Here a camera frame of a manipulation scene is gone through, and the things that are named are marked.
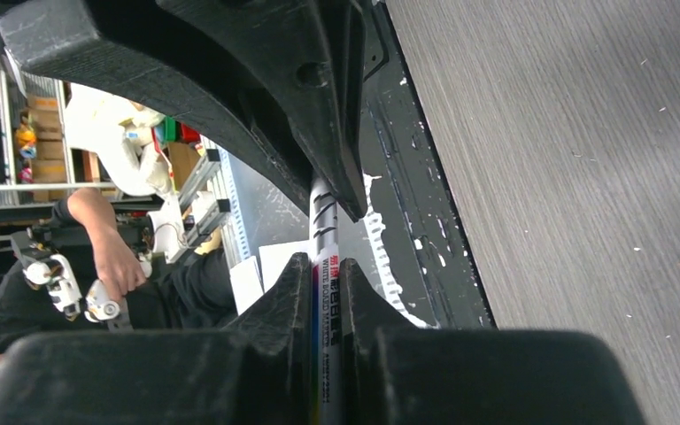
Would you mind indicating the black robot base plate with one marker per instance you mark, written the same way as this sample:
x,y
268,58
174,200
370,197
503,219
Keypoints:
x,y
423,258

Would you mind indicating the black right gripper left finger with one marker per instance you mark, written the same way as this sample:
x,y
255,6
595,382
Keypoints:
x,y
253,371

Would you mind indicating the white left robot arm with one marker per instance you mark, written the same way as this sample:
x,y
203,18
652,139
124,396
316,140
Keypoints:
x,y
129,146

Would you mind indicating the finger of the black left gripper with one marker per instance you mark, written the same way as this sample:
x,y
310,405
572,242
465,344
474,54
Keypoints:
x,y
278,84

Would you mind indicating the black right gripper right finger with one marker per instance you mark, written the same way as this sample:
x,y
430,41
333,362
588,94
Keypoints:
x,y
397,373

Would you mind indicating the person in black shirt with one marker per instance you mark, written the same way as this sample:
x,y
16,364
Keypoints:
x,y
195,294

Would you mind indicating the pink whiteboard marker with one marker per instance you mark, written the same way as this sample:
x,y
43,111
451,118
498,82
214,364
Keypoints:
x,y
327,390

